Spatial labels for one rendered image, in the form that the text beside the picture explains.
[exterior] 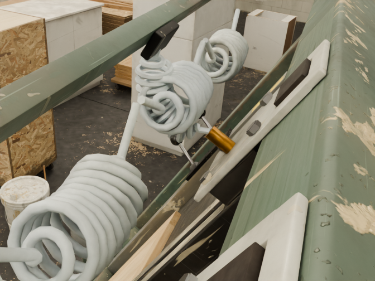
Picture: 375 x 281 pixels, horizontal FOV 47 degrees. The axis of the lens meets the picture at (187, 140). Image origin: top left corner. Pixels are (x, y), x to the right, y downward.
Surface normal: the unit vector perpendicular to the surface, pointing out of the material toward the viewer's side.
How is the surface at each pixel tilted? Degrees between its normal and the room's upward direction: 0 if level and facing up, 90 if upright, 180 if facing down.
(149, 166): 0
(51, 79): 30
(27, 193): 0
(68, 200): 5
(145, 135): 90
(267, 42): 90
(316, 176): 60
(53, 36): 90
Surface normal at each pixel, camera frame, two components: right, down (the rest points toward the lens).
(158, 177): 0.07, -0.86
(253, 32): -0.45, 0.41
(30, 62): 0.92, 0.25
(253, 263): 0.54, -0.64
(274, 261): -0.78, -0.62
